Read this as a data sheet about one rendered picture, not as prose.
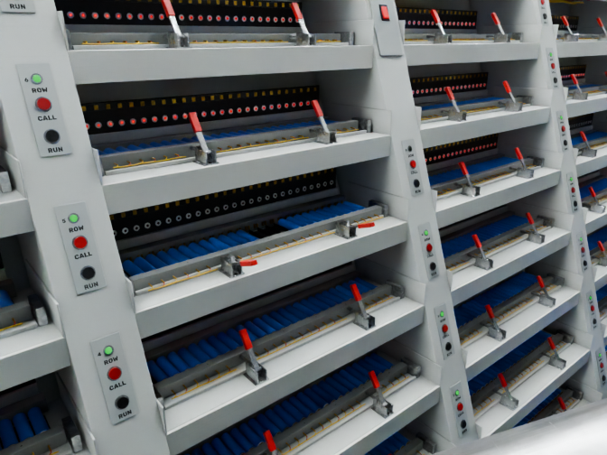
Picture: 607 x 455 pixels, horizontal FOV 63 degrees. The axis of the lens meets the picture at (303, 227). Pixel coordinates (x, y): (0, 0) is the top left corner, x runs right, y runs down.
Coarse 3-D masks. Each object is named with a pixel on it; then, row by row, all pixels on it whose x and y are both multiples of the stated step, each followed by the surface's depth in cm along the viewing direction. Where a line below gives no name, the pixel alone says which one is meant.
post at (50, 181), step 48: (48, 0) 67; (0, 48) 63; (48, 48) 67; (0, 96) 63; (0, 144) 72; (48, 192) 66; (96, 192) 69; (48, 240) 65; (96, 240) 69; (48, 288) 68; (96, 336) 68; (96, 384) 68; (144, 384) 72; (96, 432) 68; (144, 432) 72
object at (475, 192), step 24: (456, 144) 145; (480, 144) 153; (504, 144) 160; (432, 168) 139; (456, 168) 143; (480, 168) 143; (504, 168) 142; (528, 168) 150; (552, 168) 150; (432, 192) 112; (456, 192) 125; (480, 192) 127; (504, 192) 130; (528, 192) 139; (456, 216) 119
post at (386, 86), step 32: (320, 0) 113; (352, 0) 105; (384, 64) 105; (320, 96) 120; (352, 96) 112; (384, 96) 105; (416, 128) 110; (384, 160) 109; (416, 224) 109; (384, 256) 115; (416, 256) 108; (448, 288) 114; (416, 352) 114; (448, 384) 112; (448, 416) 112
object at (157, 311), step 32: (320, 192) 115; (352, 192) 118; (384, 192) 110; (192, 224) 96; (384, 224) 106; (288, 256) 90; (320, 256) 93; (352, 256) 99; (128, 288) 71; (192, 288) 79; (224, 288) 81; (256, 288) 85; (160, 320) 75
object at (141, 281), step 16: (368, 208) 108; (320, 224) 99; (256, 240) 91; (272, 240) 92; (288, 240) 94; (208, 256) 85; (240, 256) 88; (256, 256) 88; (160, 272) 79; (176, 272) 81; (192, 272) 83; (208, 272) 82
